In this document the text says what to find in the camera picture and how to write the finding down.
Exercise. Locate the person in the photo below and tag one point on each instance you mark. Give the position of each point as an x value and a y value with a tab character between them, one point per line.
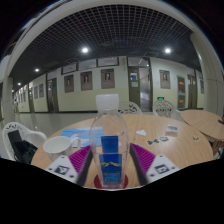
222	120

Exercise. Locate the small round grey cap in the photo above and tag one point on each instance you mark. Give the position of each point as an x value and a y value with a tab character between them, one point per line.
164	138

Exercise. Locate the green door with notice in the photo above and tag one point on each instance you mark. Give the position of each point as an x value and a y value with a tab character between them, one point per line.
134	88

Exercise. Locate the black bag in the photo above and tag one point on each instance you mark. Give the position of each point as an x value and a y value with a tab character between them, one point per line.
21	150

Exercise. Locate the green exit sign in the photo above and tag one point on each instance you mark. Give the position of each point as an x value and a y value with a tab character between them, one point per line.
160	98

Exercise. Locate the white cup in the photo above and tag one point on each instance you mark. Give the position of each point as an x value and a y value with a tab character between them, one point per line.
58	148

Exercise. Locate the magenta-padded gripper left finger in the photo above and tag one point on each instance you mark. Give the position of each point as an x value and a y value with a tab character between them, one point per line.
63	169

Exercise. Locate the white plastic lattice chair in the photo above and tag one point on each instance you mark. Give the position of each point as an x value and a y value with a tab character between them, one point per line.
30	135
130	108
165	108

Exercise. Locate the red round coaster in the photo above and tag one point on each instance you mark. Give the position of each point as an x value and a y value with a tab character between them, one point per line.
97	182

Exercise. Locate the framed wall portraits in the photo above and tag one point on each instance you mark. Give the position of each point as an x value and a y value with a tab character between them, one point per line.
107	78

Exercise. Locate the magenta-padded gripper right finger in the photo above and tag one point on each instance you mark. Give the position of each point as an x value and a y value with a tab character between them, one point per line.
162	168

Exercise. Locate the small white paper scrap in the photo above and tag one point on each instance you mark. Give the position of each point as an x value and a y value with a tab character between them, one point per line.
141	132

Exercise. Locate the clear blue-labelled water bottle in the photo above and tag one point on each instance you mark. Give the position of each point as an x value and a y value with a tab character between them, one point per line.
110	156

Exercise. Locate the blue printed paper sheet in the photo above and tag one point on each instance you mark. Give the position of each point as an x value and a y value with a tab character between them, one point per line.
80	133

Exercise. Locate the round wooden table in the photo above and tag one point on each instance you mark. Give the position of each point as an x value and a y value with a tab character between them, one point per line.
203	123

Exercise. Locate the small printed card packet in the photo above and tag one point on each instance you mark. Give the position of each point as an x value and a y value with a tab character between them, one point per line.
172	130

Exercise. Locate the dark corridor door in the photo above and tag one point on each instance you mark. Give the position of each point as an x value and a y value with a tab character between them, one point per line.
52	96

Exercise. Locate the round ceiling lights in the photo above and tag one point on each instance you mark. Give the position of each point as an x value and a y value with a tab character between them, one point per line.
85	50

